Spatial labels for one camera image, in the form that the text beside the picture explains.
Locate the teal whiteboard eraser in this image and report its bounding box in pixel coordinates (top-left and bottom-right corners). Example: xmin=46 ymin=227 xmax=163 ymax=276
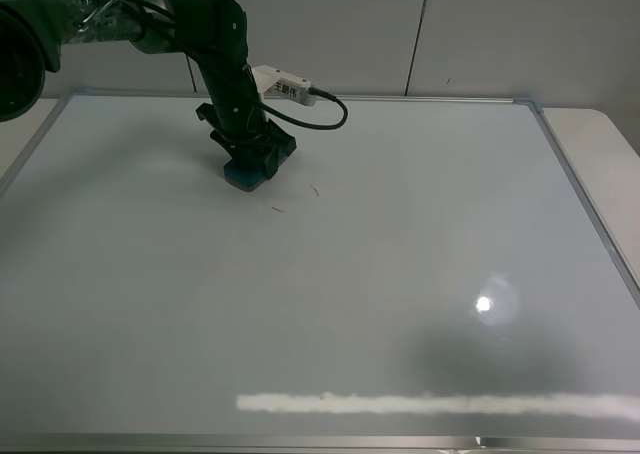
xmin=223 ymin=155 xmax=288 ymax=192

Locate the white aluminium-framed whiteboard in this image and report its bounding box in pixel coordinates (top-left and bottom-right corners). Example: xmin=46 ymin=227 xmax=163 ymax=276
xmin=1 ymin=94 xmax=639 ymax=453

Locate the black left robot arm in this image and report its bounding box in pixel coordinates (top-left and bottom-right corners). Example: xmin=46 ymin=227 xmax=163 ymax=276
xmin=1 ymin=0 xmax=296 ymax=190

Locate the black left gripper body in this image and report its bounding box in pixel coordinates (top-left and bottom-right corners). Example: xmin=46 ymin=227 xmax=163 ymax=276
xmin=196 ymin=81 xmax=269 ymax=147

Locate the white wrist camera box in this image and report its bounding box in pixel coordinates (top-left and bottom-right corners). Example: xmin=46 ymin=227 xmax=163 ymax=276
xmin=252 ymin=65 xmax=317 ymax=107

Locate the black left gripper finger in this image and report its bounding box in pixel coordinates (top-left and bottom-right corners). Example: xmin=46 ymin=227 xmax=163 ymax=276
xmin=249 ymin=126 xmax=297 ymax=179
xmin=210 ymin=129 xmax=250 ymax=172

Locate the black camera cable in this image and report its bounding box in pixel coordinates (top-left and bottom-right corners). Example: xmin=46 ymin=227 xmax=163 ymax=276
xmin=259 ymin=87 xmax=349 ymax=131

